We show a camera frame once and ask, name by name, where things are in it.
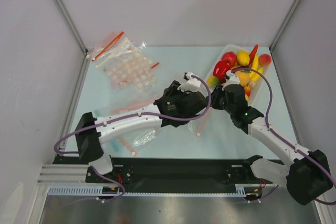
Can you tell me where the green yellow mango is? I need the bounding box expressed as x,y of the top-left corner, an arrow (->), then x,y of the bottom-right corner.
206,76 -> 220,89

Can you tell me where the orange fruit with leaf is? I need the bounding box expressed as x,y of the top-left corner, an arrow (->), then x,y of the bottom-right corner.
235,71 -> 250,87

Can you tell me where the clear pink-zip bag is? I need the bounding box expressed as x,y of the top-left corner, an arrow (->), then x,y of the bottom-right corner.
110,100 -> 212,136

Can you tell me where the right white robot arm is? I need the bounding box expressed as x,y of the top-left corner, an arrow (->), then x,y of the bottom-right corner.
212,84 -> 335,205

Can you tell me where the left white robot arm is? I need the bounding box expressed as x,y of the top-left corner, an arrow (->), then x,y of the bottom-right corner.
75,78 -> 211,182

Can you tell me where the clear bag near front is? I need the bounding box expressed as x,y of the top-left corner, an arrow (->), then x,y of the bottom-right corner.
109,128 -> 159,156

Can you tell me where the pile of dotted zip bags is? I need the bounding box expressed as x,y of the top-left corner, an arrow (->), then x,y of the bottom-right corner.
86,31 -> 160,91

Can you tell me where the red apple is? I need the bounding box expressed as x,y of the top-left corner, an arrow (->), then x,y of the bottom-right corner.
222,51 -> 237,67

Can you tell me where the white plastic fruit basket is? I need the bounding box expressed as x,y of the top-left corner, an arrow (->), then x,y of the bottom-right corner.
206,44 -> 272,105

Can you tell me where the yellow banana bunch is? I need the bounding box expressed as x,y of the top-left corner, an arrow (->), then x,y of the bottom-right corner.
249,55 -> 264,82

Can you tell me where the yellow lemon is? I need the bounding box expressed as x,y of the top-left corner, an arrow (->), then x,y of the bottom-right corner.
237,50 -> 250,66

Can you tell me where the red chili pepper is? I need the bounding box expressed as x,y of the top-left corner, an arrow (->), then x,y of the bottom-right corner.
249,45 -> 258,64

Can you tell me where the small peach at back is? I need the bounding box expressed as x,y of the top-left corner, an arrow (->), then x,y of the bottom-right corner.
259,54 -> 272,67

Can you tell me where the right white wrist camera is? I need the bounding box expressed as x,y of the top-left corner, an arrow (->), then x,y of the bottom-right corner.
224,70 -> 240,86

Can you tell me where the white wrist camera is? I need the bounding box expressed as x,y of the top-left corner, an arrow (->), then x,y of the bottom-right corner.
224,70 -> 240,86
177,72 -> 201,92

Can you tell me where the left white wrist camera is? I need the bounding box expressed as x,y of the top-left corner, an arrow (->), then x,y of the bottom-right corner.
177,72 -> 201,92

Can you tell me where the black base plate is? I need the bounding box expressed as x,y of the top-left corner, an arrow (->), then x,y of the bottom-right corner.
54,157 -> 271,193

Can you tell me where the right aluminium frame post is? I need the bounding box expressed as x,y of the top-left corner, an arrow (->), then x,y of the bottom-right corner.
269,0 -> 303,53

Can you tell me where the aluminium frame post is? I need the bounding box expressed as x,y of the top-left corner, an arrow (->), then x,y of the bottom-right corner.
269,0 -> 303,53
52,0 -> 87,55

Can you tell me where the grey cable duct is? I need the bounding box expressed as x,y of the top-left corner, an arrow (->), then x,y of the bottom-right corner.
47,185 -> 260,197

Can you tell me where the left aluminium frame post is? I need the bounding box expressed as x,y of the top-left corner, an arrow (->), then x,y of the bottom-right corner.
52,0 -> 87,55

